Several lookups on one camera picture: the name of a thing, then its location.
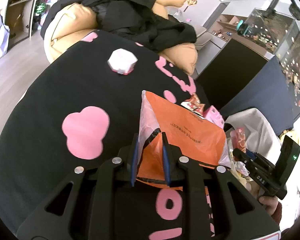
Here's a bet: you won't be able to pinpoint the red egg snack packet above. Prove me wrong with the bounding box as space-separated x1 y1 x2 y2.
230 127 246 153

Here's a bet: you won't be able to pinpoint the red sleeve forearm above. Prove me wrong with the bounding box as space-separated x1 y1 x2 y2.
271 202 282 225

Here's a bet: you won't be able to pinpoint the grey-lined round trash bin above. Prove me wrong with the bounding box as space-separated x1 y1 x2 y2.
226 138 260 198

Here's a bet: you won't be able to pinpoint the right hand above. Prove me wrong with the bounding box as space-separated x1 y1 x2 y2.
258 196 279 216

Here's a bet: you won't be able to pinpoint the grey cloth over chair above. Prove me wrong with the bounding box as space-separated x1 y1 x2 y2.
225 108 281 159

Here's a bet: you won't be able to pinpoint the yellow plush toy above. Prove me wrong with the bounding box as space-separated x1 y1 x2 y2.
279 129 294 139

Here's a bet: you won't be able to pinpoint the gold red snack wrapper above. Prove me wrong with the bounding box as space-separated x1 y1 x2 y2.
181 93 205 118

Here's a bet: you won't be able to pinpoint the pink cardboard box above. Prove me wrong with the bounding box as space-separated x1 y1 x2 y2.
203 106 225 129

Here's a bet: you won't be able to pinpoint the black tablecloth with pink print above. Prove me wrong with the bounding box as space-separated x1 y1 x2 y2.
0 30 207 239

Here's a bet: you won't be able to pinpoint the navy blue panel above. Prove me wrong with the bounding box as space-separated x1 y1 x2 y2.
221 56 294 136

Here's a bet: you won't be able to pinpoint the pink hexagonal box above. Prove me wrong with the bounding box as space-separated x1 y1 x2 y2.
108 48 138 75

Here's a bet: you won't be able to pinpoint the beige dining chair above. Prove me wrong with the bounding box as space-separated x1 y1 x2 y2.
194 25 212 51

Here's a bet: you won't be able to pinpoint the black garment on sofa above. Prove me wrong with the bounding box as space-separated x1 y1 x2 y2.
40 0 197 53

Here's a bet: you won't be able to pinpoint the glass display tank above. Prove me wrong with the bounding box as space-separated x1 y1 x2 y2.
236 0 300 120

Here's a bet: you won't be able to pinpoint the tan sofa cushions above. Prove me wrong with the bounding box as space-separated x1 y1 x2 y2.
40 0 198 75

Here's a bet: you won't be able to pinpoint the wooden shelf cabinet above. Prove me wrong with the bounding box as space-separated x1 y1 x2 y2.
5 0 37 43

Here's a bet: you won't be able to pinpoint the red hanging wall ornament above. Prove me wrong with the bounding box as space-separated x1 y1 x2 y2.
184 0 198 12

